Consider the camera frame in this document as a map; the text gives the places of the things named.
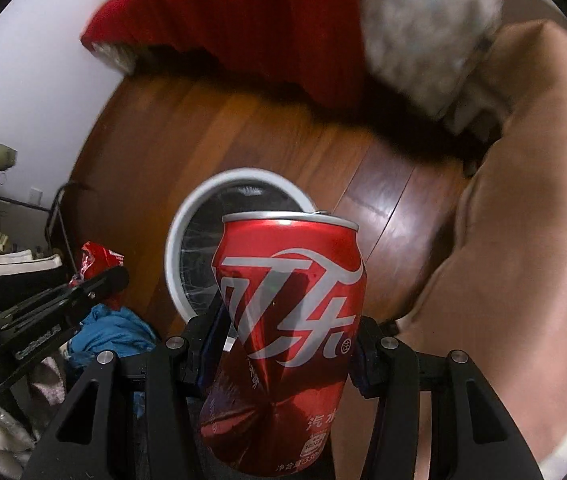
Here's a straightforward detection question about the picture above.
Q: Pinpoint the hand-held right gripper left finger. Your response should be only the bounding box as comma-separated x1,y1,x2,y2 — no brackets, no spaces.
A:
22,304,238,480

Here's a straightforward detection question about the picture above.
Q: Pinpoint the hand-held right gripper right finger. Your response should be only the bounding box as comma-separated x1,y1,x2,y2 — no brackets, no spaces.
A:
347,318,544,480

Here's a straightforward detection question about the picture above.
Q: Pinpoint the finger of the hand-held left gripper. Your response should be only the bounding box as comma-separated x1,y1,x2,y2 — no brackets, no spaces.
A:
0,266,130,332

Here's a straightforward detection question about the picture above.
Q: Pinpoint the red snack wrapper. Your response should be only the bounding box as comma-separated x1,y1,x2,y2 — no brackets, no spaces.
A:
70,241,127,311

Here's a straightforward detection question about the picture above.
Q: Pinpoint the red soda can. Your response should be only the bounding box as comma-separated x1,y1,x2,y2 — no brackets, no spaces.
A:
198,211,367,478

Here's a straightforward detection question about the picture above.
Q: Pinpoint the white round trash bin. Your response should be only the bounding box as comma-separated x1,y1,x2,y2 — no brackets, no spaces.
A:
164,168,320,321

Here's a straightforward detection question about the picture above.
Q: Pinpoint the blue cloth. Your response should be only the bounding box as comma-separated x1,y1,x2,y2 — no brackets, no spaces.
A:
66,304,158,376

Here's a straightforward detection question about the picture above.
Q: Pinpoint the black metal stand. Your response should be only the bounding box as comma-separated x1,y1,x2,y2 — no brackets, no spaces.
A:
44,180,94,281

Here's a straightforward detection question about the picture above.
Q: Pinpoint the red blanket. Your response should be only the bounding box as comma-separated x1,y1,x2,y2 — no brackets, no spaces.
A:
80,0,379,111

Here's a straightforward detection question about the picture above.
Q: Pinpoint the grey speckled blanket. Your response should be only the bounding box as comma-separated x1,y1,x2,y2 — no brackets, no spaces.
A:
358,0,510,116

